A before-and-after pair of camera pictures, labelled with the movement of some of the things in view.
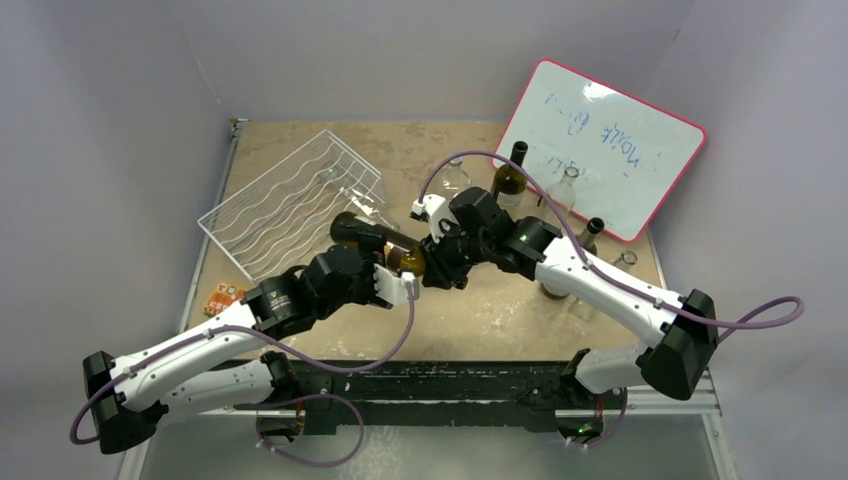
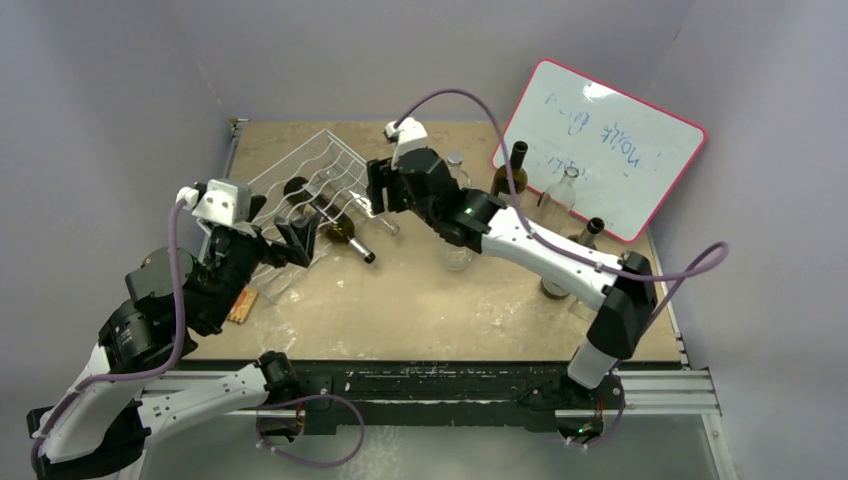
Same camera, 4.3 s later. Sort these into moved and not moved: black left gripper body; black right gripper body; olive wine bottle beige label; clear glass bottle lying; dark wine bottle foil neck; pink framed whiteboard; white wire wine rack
Moved: black right gripper body; olive wine bottle beige label; black left gripper body
Not moved: pink framed whiteboard; clear glass bottle lying; white wire wine rack; dark wine bottle foil neck
